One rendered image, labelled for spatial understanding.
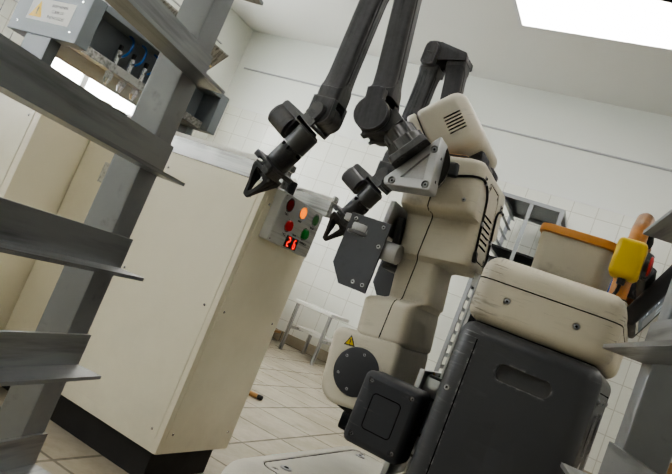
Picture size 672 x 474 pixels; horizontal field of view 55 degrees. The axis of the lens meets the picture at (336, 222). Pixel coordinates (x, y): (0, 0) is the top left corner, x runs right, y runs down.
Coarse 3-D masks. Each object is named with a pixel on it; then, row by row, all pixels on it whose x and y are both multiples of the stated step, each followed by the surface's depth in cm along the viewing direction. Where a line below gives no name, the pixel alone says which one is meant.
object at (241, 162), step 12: (180, 132) 191; (180, 144) 189; (192, 144) 188; (204, 144) 186; (216, 144) 184; (192, 156) 186; (204, 156) 185; (216, 156) 183; (228, 156) 181; (240, 156) 179; (252, 156) 178; (228, 168) 180; (240, 168) 178
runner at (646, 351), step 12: (660, 324) 44; (648, 336) 46; (660, 336) 43; (612, 348) 44; (624, 348) 41; (636, 348) 38; (648, 348) 35; (660, 348) 33; (636, 360) 46; (648, 360) 42; (660, 360) 39
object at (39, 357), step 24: (0, 336) 46; (24, 336) 49; (48, 336) 51; (72, 336) 54; (0, 360) 47; (24, 360) 50; (48, 360) 52; (72, 360) 55; (0, 384) 44; (24, 384) 46
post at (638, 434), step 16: (640, 368) 46; (656, 368) 44; (640, 384) 45; (656, 384) 44; (640, 400) 44; (656, 400) 43; (624, 416) 46; (640, 416) 43; (656, 416) 43; (624, 432) 44; (640, 432) 43; (656, 432) 43; (624, 448) 43; (640, 448) 43; (656, 448) 43; (656, 464) 43
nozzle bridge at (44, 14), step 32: (32, 0) 202; (64, 0) 196; (96, 0) 191; (32, 32) 198; (64, 32) 192; (96, 32) 204; (128, 32) 209; (96, 64) 206; (128, 96) 242; (192, 96) 248; (224, 96) 251; (192, 128) 255
